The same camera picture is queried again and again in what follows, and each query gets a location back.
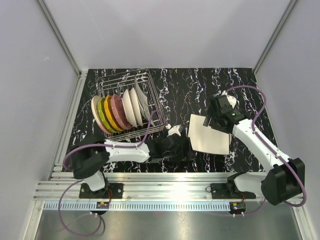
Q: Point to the white slotted cable duct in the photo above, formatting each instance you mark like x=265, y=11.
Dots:
x=219, y=206

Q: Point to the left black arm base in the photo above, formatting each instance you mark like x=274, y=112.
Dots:
x=114, y=189

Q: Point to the orange polka dot plate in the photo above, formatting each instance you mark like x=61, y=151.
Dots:
x=110, y=116

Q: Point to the cream round plate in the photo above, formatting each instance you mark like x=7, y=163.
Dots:
x=94, y=109

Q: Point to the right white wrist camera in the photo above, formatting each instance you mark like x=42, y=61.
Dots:
x=231, y=99

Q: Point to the metal wire dish rack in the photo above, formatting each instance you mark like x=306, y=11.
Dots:
x=139, y=78

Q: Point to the aluminium frame post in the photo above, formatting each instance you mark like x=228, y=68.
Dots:
x=275, y=34
x=59, y=37

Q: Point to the pink polka dot plate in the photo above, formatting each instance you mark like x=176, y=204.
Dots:
x=119, y=112

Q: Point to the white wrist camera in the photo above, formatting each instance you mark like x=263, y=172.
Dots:
x=174, y=130
x=231, y=99

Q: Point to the left aluminium frame post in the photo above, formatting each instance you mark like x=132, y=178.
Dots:
x=59, y=37

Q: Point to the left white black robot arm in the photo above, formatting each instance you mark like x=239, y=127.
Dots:
x=86, y=161

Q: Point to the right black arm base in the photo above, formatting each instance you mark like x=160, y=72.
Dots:
x=224, y=191

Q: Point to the green polka dot plate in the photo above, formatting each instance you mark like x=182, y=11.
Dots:
x=103, y=117

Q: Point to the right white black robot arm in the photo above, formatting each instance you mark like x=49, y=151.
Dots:
x=285, y=176

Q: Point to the white square plate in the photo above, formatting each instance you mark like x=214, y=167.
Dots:
x=204, y=139
x=142, y=100

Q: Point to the floral patterned brown plate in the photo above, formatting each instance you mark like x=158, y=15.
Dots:
x=136, y=107

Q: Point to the aluminium mounting rail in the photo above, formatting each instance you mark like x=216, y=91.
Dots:
x=141, y=186

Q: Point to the black marble pattern mat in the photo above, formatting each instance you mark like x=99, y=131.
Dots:
x=182, y=92

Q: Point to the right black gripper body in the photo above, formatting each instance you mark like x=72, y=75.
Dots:
x=214, y=122

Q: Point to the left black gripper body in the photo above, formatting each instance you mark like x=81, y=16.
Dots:
x=180, y=154

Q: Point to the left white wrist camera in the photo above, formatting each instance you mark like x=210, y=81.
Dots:
x=174, y=130

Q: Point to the right aluminium frame post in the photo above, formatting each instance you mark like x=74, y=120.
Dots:
x=275, y=34

